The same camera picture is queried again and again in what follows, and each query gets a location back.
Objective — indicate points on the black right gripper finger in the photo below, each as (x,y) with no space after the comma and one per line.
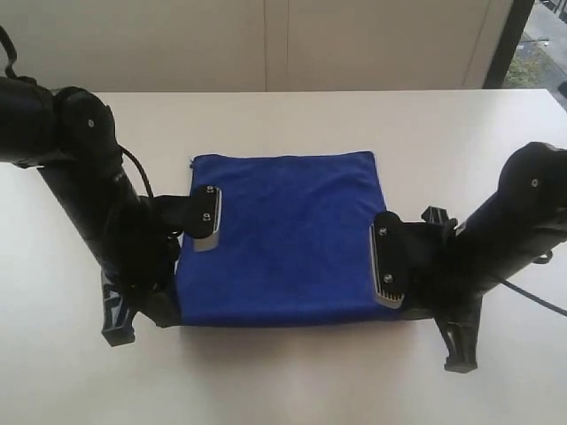
(417,314)
(461,339)

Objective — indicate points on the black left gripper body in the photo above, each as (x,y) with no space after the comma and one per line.
(121,229)

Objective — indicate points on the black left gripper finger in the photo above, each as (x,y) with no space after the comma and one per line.
(162,308)
(118,317)

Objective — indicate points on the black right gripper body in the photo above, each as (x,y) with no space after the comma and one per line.
(523,220)

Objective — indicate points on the blue towel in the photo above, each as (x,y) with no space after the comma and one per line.
(294,243)

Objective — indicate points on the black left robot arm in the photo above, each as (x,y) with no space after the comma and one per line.
(29,130)

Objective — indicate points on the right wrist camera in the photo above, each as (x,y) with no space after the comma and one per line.
(390,259)

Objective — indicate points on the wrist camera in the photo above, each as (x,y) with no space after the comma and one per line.
(197,215)
(390,259)

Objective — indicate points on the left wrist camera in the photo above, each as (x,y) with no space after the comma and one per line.
(197,215)

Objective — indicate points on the black window frame post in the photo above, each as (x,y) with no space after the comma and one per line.
(519,13)

